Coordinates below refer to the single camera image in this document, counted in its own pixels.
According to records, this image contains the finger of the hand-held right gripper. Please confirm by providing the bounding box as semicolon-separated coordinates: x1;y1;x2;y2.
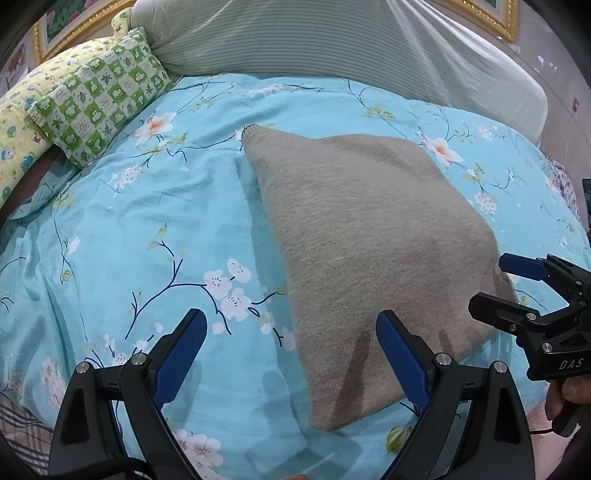
468;292;556;343
499;252;591;302

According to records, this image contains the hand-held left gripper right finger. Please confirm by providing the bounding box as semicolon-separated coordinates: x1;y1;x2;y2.
375;310;536;480

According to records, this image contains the beige knitted sweater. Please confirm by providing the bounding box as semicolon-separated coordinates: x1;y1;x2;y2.
242;124;519;433

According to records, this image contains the yellow printed pillow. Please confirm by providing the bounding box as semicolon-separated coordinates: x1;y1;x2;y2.
0;7;136;206

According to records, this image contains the person's right hand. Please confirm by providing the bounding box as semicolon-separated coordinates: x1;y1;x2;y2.
544;374;591;437

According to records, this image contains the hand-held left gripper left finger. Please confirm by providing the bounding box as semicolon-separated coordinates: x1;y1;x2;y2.
48;308;208;480

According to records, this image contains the gold framed picture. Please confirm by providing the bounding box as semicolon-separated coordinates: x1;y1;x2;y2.
441;0;521;45
31;0;136;64

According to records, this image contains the purple floral cloth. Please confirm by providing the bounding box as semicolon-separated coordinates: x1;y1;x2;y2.
544;156;580;220

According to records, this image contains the plaid bed sheet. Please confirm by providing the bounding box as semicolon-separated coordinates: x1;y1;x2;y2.
0;396;55;468

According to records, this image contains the light blue floral blanket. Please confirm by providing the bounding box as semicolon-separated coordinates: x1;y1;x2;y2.
0;73;587;480

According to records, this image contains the green checked pillow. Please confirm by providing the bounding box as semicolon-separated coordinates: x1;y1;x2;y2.
29;26;175;168

